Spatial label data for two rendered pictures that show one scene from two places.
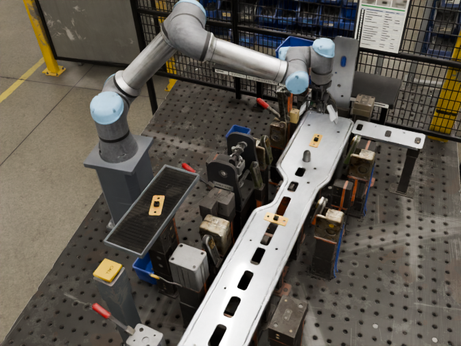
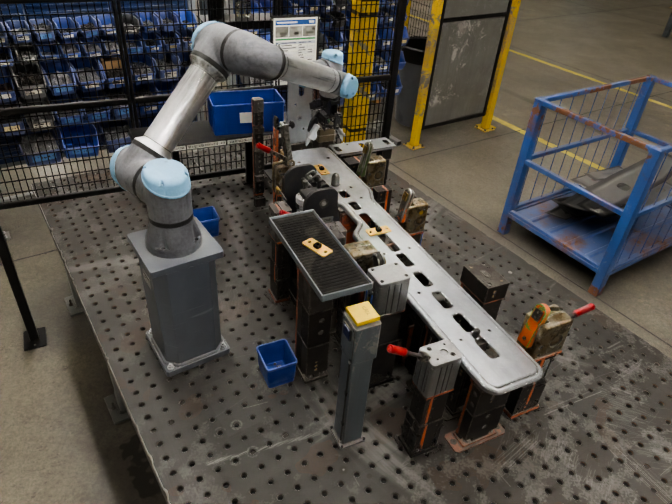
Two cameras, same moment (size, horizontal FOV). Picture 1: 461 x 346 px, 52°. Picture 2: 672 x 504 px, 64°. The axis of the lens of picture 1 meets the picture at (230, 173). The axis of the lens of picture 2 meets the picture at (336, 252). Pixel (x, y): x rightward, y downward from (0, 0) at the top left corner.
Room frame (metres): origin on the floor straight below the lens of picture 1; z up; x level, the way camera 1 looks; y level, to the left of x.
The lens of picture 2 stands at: (0.33, 1.19, 1.99)
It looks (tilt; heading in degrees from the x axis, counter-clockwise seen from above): 36 degrees down; 304
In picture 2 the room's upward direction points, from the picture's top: 5 degrees clockwise
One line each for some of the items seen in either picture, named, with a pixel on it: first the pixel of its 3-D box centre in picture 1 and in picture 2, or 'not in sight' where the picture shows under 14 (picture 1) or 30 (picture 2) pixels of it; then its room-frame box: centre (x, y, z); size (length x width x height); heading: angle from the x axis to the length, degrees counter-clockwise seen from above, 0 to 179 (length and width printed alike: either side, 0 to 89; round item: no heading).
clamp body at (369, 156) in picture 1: (357, 185); (370, 196); (1.35, -0.52, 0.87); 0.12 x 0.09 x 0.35; 63
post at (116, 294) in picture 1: (124, 312); (353, 381); (0.80, 0.37, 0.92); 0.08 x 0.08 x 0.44; 63
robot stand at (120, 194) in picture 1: (129, 186); (181, 297); (1.40, 0.43, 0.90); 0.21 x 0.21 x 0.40; 71
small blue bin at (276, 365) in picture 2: (151, 266); (276, 364); (1.10, 0.34, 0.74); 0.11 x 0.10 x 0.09; 153
